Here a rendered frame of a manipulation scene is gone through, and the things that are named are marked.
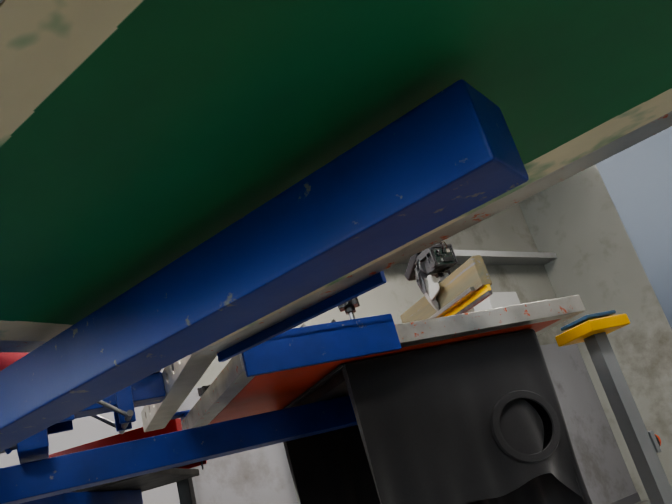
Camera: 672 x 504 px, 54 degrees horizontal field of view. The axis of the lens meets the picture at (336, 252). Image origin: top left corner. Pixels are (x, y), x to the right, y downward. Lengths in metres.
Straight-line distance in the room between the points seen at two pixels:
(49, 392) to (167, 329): 0.18
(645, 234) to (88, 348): 0.95
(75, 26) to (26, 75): 0.04
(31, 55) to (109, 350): 0.32
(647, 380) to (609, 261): 1.19
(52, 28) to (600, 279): 6.92
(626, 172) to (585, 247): 5.95
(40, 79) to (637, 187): 1.07
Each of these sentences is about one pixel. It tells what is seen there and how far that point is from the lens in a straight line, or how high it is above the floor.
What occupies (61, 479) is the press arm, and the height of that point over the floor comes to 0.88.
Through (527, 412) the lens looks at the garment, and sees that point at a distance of 1.48.
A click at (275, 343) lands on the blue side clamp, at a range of 1.16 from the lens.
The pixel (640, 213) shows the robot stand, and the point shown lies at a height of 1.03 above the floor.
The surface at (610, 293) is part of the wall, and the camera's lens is 7.11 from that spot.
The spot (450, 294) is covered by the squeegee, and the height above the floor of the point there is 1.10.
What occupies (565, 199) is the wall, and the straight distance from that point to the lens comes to 7.39.
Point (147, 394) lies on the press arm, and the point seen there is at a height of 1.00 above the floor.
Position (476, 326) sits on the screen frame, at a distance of 1.36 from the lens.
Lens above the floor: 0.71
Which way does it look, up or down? 20 degrees up
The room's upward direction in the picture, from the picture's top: 16 degrees counter-clockwise
